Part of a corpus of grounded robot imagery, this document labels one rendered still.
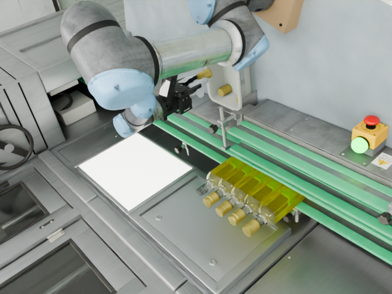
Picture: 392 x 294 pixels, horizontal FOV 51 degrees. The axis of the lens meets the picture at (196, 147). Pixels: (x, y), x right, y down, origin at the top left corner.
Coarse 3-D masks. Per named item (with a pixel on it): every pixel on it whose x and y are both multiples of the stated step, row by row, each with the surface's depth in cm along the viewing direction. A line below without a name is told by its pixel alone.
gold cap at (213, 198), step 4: (212, 192) 132; (208, 196) 130; (212, 196) 130; (216, 196) 130; (204, 200) 130; (208, 200) 129; (212, 200) 130; (216, 200) 130; (208, 204) 129; (212, 204) 130
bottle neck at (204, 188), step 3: (207, 183) 136; (210, 183) 136; (201, 186) 136; (204, 186) 135; (207, 186) 135; (210, 186) 136; (198, 189) 134; (201, 189) 134; (204, 189) 135; (207, 189) 135; (210, 189) 136; (198, 192) 136; (201, 192) 134; (204, 192) 135; (201, 195) 135
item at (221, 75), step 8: (216, 64) 152; (216, 72) 154; (224, 72) 155; (232, 72) 152; (216, 80) 156; (224, 80) 158; (232, 80) 154; (208, 88) 156; (216, 88) 158; (232, 88) 156; (240, 88) 142; (216, 96) 158; (224, 96) 157; (232, 96) 155; (240, 96) 144; (224, 104) 153; (232, 104) 151; (240, 104) 146
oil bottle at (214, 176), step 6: (228, 162) 141; (234, 162) 141; (240, 162) 140; (216, 168) 139; (222, 168) 139; (228, 168) 139; (234, 168) 139; (210, 174) 137; (216, 174) 137; (222, 174) 136; (210, 180) 136; (216, 180) 135; (216, 186) 136
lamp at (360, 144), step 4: (360, 136) 113; (356, 140) 112; (360, 140) 112; (364, 140) 112; (352, 144) 113; (356, 144) 112; (360, 144) 111; (364, 144) 111; (368, 144) 112; (352, 148) 114; (356, 148) 113; (360, 148) 112; (364, 148) 111; (368, 148) 113; (356, 152) 114; (360, 152) 113
